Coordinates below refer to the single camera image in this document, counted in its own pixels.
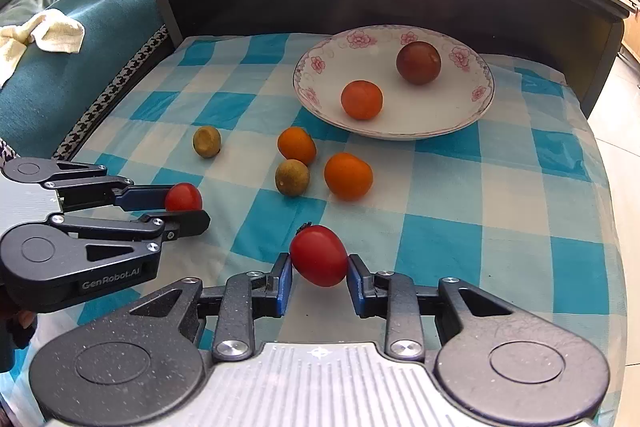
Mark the blue white checkered cloth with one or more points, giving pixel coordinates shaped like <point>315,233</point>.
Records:
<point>475,217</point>

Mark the white floral plate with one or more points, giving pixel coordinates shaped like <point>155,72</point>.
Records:
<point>395,119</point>

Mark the orange tomato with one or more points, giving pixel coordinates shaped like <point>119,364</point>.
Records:
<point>297,145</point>
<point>348,176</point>
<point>362,100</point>

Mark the teal sofa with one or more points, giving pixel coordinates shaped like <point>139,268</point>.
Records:
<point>105,7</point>

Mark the small red cherry tomato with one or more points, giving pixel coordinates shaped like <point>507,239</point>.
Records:
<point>184,197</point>

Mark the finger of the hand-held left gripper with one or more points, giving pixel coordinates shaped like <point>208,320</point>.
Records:
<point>145,198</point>
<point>192,221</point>

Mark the dark brown tomato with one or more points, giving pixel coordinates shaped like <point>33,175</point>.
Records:
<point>419,63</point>

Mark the brown longan fruit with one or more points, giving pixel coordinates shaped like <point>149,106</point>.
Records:
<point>207,142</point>
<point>292,177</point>

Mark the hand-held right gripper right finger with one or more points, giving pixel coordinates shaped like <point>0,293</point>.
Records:
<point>356,287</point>

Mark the large red cherry tomato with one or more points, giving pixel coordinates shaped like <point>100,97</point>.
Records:
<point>319,256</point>

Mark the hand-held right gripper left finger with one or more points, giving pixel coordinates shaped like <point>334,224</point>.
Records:
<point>283,287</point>

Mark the cream towel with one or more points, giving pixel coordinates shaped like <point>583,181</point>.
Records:
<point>47,32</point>

